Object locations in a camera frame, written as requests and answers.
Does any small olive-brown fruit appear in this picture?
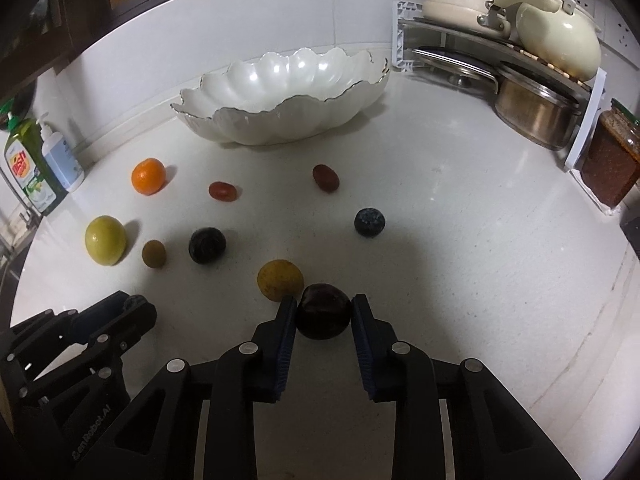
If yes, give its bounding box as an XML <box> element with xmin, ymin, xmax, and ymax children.
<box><xmin>141</xmin><ymin>240</ymin><xmax>167</xmax><ymax>269</ymax></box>

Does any yellow-green round fruit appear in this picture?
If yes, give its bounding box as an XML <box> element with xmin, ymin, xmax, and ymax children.
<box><xmin>85</xmin><ymin>216</ymin><xmax>128</xmax><ymax>266</ymax></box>

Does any yellow-orange round fruit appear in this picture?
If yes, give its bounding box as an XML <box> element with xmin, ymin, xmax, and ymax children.
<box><xmin>256</xmin><ymin>259</ymin><xmax>305</xmax><ymax>302</ymax></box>

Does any dark purple plum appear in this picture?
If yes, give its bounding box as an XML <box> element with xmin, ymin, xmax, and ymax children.
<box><xmin>188</xmin><ymin>228</ymin><xmax>227</xmax><ymax>266</ymax></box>

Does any orange tangerine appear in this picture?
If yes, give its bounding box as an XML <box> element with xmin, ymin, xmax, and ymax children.
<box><xmin>130</xmin><ymin>158</ymin><xmax>166</xmax><ymax>196</ymax></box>

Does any dark blueberry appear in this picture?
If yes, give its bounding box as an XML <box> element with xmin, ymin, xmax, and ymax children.
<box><xmin>354</xmin><ymin>207</ymin><xmax>386</xmax><ymax>237</ymax></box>

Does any chrome kitchen faucet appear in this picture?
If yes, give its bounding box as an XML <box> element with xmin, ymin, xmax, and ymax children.
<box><xmin>0</xmin><ymin>169</ymin><xmax>41</xmax><ymax>234</ymax></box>

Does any white pump soap bottle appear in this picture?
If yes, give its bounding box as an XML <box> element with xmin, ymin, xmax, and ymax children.
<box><xmin>39</xmin><ymin>120</ymin><xmax>85</xmax><ymax>193</ymax></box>

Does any green dish soap bottle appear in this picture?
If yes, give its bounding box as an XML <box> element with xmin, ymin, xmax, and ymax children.
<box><xmin>1</xmin><ymin>99</ymin><xmax>67</xmax><ymax>216</ymax></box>

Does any white scalloped ceramic bowl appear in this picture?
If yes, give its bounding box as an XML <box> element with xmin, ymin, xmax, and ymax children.
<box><xmin>170</xmin><ymin>47</ymin><xmax>390</xmax><ymax>146</ymax></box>

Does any stainless steel stock pot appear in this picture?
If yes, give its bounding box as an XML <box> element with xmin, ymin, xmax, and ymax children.
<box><xmin>494</xmin><ymin>62</ymin><xmax>579</xmax><ymax>151</ymax></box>

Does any glass jar of chili sauce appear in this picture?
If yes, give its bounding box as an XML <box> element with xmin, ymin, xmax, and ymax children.
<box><xmin>580</xmin><ymin>99</ymin><xmax>639</xmax><ymax>209</ymax></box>

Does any glass pot lid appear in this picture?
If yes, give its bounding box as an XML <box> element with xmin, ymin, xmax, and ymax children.
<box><xmin>410</xmin><ymin>48</ymin><xmax>500</xmax><ymax>94</ymax></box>

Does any white metal corner rack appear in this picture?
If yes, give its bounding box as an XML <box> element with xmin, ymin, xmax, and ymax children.
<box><xmin>391</xmin><ymin>0</ymin><xmax>610</xmax><ymax>169</ymax></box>

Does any wooden bead trivet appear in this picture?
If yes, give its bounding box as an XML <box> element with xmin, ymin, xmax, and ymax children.
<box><xmin>506</xmin><ymin>44</ymin><xmax>587</xmax><ymax>88</ymax></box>

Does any cream ceramic teapot pot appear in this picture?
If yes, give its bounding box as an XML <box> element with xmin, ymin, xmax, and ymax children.
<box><xmin>492</xmin><ymin>0</ymin><xmax>601</xmax><ymax>81</ymax></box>

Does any cream saucepan with handle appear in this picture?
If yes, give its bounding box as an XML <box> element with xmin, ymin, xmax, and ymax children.
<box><xmin>422</xmin><ymin>0</ymin><xmax>511</xmax><ymax>40</ymax></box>

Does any white wall power socket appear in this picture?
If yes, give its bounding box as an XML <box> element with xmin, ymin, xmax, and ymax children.
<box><xmin>603</xmin><ymin>6</ymin><xmax>639</xmax><ymax>64</ymax></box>

